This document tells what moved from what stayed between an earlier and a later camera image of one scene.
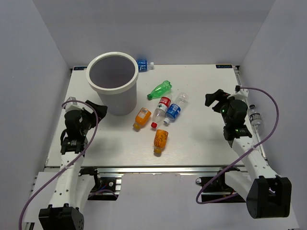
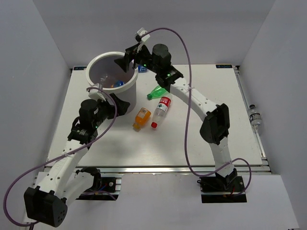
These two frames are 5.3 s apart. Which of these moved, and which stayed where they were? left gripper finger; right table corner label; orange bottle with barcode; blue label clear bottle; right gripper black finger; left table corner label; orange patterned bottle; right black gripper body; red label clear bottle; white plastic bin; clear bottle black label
Moved: left gripper finger; orange patterned bottle; blue label clear bottle; right black gripper body; right gripper black finger
Stayed: right table corner label; white plastic bin; clear bottle black label; red label clear bottle; orange bottle with barcode; left table corner label
